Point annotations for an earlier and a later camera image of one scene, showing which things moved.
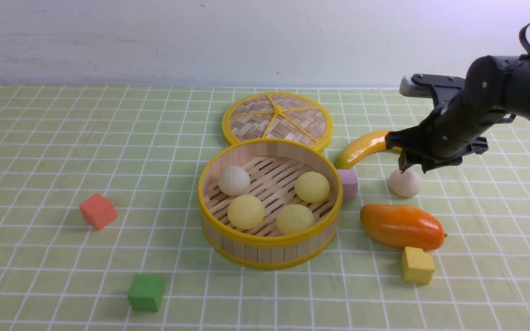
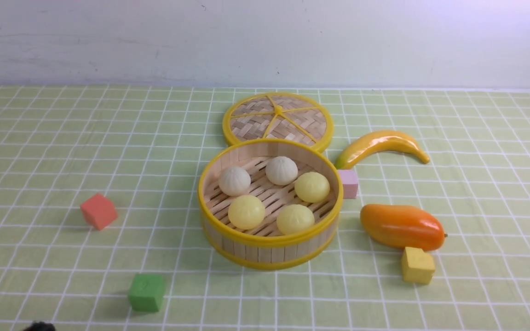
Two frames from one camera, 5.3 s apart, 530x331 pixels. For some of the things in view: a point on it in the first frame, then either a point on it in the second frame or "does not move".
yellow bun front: [294, 219] does not move
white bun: [406, 184] to [281, 170]
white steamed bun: [233, 180] does not move
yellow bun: [312, 187] does not move
